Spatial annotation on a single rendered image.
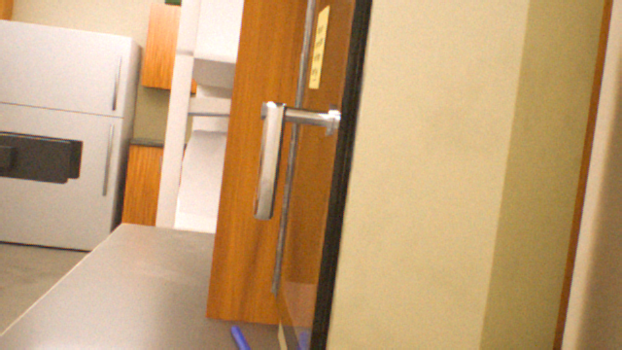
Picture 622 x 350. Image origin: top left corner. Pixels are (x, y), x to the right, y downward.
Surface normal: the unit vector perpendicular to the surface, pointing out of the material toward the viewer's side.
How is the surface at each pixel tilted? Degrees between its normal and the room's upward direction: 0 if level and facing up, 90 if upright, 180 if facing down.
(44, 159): 91
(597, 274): 90
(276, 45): 90
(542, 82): 90
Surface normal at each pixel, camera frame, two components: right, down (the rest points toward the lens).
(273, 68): 0.11, 0.07
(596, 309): -0.99, -0.12
